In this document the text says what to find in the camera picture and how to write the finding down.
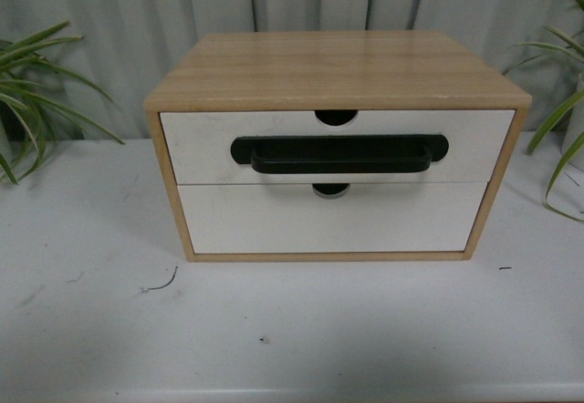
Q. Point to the black drawer handle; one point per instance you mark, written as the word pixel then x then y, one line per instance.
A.
pixel 351 154

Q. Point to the white top drawer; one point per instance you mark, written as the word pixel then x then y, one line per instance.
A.
pixel 199 143

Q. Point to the white drawer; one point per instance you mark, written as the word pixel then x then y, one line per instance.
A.
pixel 366 218
pixel 199 143

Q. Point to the wooden drawer cabinet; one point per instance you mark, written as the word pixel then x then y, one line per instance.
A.
pixel 334 74

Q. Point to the white bottom drawer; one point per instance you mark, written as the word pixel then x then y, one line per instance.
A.
pixel 366 218

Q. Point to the white curtain backdrop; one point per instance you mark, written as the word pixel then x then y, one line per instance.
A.
pixel 129 45

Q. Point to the green plant on left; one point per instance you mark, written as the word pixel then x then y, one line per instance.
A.
pixel 25 98

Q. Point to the white plant pot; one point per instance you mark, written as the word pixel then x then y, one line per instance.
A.
pixel 574 129

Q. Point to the green spider plant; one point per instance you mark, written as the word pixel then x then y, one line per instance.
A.
pixel 569 50

